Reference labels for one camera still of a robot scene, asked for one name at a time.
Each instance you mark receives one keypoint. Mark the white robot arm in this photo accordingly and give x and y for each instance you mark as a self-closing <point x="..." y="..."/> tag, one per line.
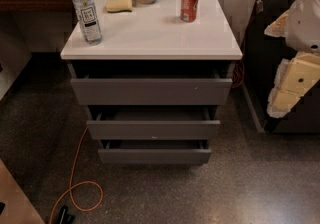
<point x="300" y="26"/>

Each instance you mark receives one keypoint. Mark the wooden board corner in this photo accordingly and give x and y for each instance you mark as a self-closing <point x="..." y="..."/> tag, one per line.
<point x="16" y="208"/>

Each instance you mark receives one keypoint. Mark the grey bottom drawer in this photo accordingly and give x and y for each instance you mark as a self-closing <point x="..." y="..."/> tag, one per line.
<point x="189" y="152"/>

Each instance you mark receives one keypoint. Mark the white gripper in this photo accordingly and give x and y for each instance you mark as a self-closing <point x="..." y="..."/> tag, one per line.
<point x="305" y="26"/>

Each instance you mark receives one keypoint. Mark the grey top drawer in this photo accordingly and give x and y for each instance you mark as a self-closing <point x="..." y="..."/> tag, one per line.
<point x="151" y="91"/>

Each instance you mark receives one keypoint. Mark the yellow sponge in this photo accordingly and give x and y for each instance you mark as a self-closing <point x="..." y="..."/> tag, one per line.
<point x="118" y="5"/>

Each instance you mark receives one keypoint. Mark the clear blue plastic water bottle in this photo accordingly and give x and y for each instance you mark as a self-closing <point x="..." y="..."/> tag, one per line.
<point x="88" y="21"/>

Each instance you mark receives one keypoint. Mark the red soda can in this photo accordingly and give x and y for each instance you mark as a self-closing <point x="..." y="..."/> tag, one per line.
<point x="188" y="10"/>

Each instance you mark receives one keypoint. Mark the white top drawer cabinet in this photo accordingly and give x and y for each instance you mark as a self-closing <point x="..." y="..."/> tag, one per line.
<point x="154" y="36"/>

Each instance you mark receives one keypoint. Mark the black plug on floor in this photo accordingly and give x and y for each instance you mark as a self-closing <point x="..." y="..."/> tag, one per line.
<point x="64" y="217"/>

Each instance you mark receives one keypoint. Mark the grey drawer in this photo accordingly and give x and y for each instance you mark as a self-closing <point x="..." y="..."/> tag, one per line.
<point x="189" y="152"/>
<point x="153" y="123"/>
<point x="151" y="91"/>

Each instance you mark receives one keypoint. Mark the grey middle drawer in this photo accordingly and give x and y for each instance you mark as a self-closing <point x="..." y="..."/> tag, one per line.
<point x="153" y="123"/>

